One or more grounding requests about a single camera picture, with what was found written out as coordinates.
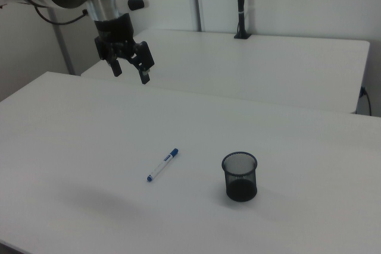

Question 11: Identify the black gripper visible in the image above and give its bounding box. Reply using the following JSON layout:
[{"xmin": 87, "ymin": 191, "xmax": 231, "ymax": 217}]
[{"xmin": 93, "ymin": 12, "xmax": 156, "ymax": 86}]

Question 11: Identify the blue and white marker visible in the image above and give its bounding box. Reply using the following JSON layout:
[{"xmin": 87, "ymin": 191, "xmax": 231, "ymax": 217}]
[{"xmin": 146, "ymin": 147, "xmax": 180, "ymax": 183}]

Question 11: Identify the white side table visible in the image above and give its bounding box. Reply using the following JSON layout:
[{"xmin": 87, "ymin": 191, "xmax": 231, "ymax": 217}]
[{"xmin": 80, "ymin": 29, "xmax": 371, "ymax": 114}]

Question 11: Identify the black mesh pen cup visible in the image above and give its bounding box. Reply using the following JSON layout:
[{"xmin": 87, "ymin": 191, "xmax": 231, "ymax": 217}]
[{"xmin": 221, "ymin": 151, "xmax": 258, "ymax": 202}]

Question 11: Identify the grey partition corner post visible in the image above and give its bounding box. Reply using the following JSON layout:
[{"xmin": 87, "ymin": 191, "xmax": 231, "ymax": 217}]
[{"xmin": 47, "ymin": 7, "xmax": 76, "ymax": 76}]

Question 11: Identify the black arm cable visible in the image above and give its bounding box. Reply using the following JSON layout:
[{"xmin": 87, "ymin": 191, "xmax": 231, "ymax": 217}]
[{"xmin": 33, "ymin": 5, "xmax": 89, "ymax": 26}]

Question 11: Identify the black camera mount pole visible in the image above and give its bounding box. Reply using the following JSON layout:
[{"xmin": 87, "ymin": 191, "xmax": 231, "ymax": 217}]
[{"xmin": 233, "ymin": 0, "xmax": 251, "ymax": 40}]

